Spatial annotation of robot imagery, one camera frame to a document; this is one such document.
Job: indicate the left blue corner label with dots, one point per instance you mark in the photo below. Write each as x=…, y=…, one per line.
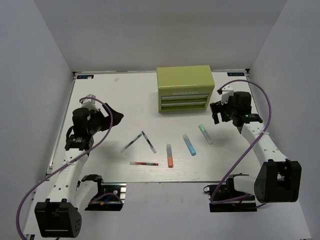
x=85, y=77

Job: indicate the orange highlighter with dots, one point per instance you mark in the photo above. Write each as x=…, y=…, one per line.
x=169, y=155

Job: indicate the right blue corner label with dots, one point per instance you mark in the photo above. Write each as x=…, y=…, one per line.
x=235, y=74

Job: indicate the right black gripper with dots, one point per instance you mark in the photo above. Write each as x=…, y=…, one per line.
x=217, y=108

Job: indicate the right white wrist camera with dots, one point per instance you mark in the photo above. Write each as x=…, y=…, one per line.
x=225, y=92

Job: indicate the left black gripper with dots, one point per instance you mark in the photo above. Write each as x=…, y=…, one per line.
x=106, y=120

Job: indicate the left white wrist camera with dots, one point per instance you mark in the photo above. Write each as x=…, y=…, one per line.
x=89, y=103

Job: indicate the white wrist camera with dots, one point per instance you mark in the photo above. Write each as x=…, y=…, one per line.
x=89, y=103
x=225, y=92

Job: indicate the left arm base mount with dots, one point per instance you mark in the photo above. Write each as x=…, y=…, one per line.
x=107, y=197

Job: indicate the blue highlighter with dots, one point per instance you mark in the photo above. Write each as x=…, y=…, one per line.
x=189, y=144

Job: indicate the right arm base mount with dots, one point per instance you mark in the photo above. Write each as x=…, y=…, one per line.
x=236, y=195

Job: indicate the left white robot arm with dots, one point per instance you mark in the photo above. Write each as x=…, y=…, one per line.
x=59, y=215

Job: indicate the green highlighter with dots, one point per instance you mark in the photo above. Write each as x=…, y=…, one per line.
x=205, y=134

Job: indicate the blue corner label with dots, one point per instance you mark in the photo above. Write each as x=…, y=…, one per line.
x=235, y=74
x=85, y=77

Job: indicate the red pen refill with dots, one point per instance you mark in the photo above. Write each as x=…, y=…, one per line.
x=138, y=163

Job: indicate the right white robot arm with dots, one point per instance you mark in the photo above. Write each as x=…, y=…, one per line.
x=278, y=180

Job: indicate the purple pen refill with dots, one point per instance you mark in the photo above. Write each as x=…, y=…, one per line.
x=149, y=143

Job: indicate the green metal drawer chest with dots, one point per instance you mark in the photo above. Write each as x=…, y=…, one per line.
x=184, y=88

